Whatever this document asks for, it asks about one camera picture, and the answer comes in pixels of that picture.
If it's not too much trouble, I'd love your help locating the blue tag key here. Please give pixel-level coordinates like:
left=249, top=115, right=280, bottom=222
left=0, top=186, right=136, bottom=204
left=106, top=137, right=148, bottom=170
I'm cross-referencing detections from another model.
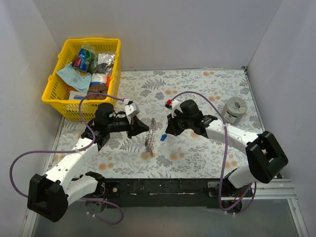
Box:
left=160, top=134, right=167, bottom=141

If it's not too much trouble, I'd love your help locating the metal disc keyring holder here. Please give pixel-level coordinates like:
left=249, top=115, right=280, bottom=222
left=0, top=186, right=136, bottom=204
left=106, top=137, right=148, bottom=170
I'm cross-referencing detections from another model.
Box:
left=145, top=118, right=156, bottom=154

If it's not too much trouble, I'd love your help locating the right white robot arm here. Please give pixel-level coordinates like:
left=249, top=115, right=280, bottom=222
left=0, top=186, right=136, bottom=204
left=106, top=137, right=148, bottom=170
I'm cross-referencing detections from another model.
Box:
left=165, top=100, right=288, bottom=196

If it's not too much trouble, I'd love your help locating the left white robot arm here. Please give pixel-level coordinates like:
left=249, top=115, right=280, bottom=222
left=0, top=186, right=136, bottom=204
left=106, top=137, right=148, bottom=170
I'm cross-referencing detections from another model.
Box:
left=27, top=102, right=149, bottom=222

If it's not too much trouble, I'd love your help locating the grey paper wrapped roll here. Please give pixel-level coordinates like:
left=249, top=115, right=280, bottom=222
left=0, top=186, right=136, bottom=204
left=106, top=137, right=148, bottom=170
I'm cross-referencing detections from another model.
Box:
left=221, top=97, right=248, bottom=124

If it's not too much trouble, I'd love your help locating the floral table mat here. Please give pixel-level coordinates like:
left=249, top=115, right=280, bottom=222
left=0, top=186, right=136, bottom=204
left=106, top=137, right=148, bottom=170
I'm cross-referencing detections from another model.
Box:
left=48, top=69, right=277, bottom=179

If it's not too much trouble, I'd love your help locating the white blue box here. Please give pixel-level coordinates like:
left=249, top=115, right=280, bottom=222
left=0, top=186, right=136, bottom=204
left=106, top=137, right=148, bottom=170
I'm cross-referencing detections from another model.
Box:
left=68, top=90, right=87, bottom=100

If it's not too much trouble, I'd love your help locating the light blue paper pouch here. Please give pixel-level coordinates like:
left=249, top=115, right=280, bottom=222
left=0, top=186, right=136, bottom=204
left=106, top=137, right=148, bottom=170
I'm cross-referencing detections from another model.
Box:
left=56, top=63, right=92, bottom=93

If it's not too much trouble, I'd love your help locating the silver foil bag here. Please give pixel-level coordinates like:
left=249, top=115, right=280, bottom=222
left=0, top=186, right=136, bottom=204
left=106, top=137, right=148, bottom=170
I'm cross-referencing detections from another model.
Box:
left=94, top=53, right=116, bottom=75

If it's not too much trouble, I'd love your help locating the yellow plastic basket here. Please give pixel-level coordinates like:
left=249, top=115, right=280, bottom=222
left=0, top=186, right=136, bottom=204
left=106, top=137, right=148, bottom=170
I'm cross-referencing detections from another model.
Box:
left=41, top=37, right=121, bottom=121

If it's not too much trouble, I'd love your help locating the red blue snack pack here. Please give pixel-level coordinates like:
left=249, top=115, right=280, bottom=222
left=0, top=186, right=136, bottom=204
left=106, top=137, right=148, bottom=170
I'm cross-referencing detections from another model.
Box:
left=73, top=56, right=90, bottom=73

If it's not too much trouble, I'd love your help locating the green snack packet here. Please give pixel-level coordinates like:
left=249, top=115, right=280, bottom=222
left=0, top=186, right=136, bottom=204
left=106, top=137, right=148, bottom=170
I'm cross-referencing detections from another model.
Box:
left=79, top=42, right=95, bottom=60

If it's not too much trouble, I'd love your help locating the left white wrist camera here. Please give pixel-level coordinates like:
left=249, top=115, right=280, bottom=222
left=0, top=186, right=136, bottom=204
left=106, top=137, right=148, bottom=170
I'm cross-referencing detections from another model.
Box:
left=124, top=101, right=140, bottom=118

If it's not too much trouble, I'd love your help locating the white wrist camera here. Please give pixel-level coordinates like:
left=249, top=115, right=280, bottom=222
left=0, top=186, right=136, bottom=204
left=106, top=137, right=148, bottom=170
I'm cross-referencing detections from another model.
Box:
left=165, top=100, right=182, bottom=118
left=124, top=101, right=140, bottom=118

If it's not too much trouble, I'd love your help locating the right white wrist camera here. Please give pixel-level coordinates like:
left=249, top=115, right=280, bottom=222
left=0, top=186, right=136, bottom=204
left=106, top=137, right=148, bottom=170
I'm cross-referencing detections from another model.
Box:
left=165, top=100, right=182, bottom=118

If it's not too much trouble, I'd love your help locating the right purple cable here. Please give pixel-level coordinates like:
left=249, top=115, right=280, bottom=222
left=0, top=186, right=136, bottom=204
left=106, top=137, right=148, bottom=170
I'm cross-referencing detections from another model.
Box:
left=172, top=91, right=257, bottom=215

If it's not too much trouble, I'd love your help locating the purple cable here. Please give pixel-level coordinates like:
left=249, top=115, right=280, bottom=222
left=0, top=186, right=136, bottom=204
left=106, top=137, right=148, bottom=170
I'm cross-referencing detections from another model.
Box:
left=9, top=92, right=129, bottom=225
left=172, top=91, right=257, bottom=215

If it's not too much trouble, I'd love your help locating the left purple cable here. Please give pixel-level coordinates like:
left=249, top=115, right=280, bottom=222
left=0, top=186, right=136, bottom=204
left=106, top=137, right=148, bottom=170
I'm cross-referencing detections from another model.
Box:
left=9, top=92, right=129, bottom=225

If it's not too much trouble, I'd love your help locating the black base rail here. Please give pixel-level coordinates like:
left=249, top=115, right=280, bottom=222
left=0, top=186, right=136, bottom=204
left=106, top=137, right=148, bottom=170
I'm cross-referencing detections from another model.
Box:
left=76, top=176, right=255, bottom=209

